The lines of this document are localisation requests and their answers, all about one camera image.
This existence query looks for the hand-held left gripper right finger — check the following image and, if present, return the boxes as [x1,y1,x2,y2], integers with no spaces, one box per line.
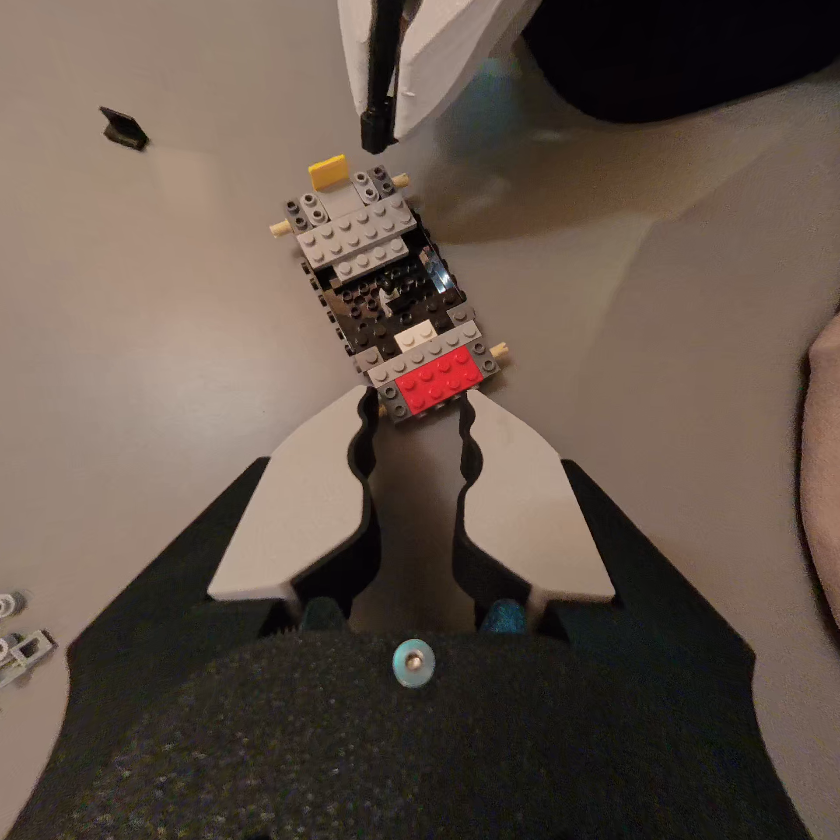
[453,390,618,627]

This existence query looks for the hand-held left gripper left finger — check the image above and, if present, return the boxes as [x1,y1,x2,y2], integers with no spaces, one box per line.
[207,385,383,618]

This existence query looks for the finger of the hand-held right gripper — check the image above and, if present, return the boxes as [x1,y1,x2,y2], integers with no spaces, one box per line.
[336,0,376,118]
[394,0,543,140]

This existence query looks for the yellow hinge brick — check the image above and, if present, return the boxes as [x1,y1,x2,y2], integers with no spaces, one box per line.
[307,154,349,193]

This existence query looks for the toy brick car chassis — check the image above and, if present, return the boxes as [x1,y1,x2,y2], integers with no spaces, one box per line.
[269,154,509,427]

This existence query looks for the grey desk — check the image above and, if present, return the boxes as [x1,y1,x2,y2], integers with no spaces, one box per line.
[0,0,840,834]

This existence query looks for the black quilted pad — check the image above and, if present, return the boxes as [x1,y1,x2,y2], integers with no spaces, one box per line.
[521,0,840,126]

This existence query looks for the scattered small brick pieces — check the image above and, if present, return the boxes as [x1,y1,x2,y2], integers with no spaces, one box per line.
[0,589,59,690]

